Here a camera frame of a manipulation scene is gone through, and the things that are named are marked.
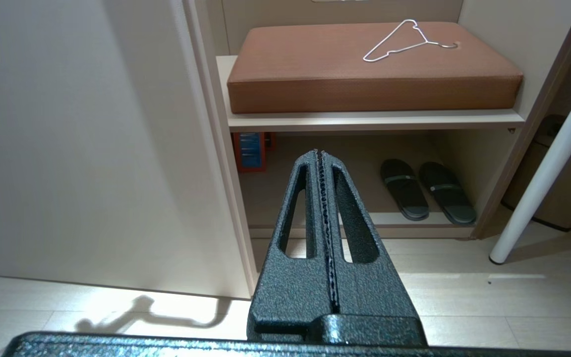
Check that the white room door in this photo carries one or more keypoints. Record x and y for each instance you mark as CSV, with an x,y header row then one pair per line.
x,y
92,148

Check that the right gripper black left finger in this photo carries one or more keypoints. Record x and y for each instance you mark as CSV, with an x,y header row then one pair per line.
x,y
290,292

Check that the cream bench shelf unit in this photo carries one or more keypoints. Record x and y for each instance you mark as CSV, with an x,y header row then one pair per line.
x,y
374,120

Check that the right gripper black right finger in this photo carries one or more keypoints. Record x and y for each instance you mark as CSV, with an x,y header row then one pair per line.
x,y
370,287

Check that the brown bench cushion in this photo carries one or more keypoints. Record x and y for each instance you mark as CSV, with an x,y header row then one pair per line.
x,y
365,74

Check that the orange box with blue panel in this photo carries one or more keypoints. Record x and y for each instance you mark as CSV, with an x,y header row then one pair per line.
x,y
250,151

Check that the white table leg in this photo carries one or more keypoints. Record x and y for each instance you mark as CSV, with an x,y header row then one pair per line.
x,y
543,173

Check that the dark slipper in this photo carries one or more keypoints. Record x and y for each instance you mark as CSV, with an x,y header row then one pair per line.
x,y
407,191
449,196

